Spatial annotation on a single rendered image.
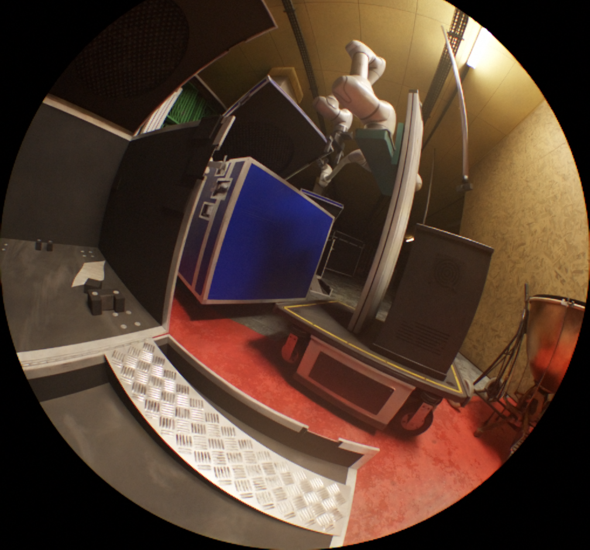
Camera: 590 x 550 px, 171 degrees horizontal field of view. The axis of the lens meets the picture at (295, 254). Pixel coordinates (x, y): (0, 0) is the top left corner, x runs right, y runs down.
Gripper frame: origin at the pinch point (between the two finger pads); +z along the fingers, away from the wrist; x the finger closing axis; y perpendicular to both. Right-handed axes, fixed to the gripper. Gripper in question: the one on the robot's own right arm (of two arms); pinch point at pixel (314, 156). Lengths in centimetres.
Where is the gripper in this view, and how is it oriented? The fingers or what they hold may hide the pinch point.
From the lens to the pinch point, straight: 226.2
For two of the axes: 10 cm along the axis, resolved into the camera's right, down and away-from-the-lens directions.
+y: -8.0, 3.5, 4.9
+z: -5.7, -1.5, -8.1
